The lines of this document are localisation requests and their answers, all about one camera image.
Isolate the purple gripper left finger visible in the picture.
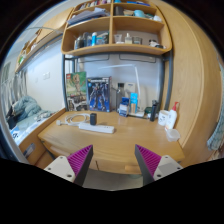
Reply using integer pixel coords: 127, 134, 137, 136
45, 145, 93, 186

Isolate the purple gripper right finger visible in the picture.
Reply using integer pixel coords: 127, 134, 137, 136
135, 145, 182, 185

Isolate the black charger plug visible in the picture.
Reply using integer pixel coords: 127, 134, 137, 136
90, 113, 97, 125

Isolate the clear plastic container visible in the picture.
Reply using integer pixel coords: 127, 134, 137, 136
166, 129, 180, 142

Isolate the white power strip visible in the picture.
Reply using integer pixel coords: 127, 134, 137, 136
79, 123, 115, 134

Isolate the wooden desk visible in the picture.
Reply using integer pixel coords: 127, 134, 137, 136
19, 109, 184, 174

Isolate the white mug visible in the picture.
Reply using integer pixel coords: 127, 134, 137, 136
158, 110, 169, 126

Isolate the white pump bottle red cap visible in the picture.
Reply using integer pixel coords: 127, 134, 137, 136
165, 102, 178, 130

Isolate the light blue carton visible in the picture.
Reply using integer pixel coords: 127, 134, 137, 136
130, 93, 138, 113

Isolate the small blue box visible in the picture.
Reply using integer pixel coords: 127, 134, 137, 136
119, 97, 129, 117

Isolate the black cylindrical bottle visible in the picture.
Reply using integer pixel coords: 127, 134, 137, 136
150, 100, 157, 122

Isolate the bed with green bedding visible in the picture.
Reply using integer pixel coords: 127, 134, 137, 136
4, 95, 57, 148

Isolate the grey water bottle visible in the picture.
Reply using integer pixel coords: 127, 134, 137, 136
116, 83, 125, 109

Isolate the blue robot model box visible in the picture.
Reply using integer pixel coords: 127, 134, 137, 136
86, 77, 111, 112

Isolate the green Groot figure box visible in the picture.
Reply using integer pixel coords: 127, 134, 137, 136
66, 72, 87, 111

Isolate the wooden wardrobe side panel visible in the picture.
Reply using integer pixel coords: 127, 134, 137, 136
152, 0, 222, 167

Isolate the blue bottle on shelf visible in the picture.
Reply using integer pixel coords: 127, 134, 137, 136
91, 32, 97, 46

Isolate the teal bowl on shelf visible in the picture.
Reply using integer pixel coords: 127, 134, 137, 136
134, 10, 146, 18

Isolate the white coiled cable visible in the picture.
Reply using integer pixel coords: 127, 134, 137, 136
55, 112, 91, 127

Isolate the wooden wall shelf unit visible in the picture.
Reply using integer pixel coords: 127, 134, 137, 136
61, 0, 172, 56

